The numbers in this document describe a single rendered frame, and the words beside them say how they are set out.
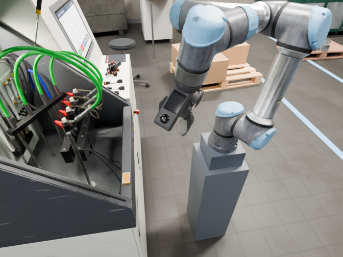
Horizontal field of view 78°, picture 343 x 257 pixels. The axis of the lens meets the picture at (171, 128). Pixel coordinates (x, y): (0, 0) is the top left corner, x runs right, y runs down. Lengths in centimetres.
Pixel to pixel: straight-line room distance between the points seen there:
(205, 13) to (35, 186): 64
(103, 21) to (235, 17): 528
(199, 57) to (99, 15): 527
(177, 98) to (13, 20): 92
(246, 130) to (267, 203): 125
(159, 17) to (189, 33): 461
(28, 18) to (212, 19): 95
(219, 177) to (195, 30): 85
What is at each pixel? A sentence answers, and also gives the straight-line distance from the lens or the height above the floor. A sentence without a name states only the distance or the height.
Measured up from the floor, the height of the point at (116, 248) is 62.
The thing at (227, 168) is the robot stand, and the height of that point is 80.
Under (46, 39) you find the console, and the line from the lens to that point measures 124.
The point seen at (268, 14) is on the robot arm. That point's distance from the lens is 84.
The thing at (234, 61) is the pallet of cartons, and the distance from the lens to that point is 383.
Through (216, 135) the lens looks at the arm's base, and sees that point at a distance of 105.
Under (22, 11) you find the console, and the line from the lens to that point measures 123.
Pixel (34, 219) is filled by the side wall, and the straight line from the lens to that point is 91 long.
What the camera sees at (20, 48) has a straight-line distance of 88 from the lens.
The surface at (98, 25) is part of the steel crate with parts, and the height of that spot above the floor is 29.
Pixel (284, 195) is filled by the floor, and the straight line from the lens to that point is 220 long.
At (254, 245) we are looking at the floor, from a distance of 188.
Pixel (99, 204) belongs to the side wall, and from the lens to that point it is 81.
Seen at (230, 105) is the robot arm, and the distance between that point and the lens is 100.
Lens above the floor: 167
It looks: 41 degrees down
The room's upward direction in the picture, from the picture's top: straight up
